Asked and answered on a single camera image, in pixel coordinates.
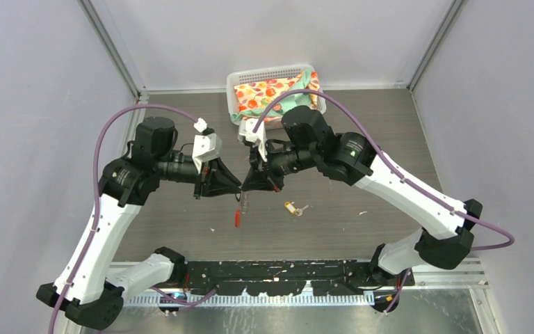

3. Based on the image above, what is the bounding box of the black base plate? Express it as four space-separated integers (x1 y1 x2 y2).
156 260 402 296

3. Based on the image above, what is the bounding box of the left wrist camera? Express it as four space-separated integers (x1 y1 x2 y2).
192 133 223 173

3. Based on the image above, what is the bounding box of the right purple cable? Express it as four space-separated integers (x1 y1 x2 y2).
252 89 516 315

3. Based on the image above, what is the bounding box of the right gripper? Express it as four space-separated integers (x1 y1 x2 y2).
241 138 318 193

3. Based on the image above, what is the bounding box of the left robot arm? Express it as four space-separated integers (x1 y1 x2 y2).
37 117 241 331

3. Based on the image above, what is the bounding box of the colourful patterned cloth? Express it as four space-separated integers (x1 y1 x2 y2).
230 67 322 129

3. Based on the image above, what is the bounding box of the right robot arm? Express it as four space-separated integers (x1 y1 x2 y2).
238 106 482 286

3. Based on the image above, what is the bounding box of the metal key holder red handle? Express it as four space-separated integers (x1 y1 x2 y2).
234 191 250 228

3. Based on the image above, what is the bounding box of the white plastic basket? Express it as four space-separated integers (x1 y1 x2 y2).
226 64 326 130

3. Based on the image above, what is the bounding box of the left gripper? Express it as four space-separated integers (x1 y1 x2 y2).
156 152 242 200

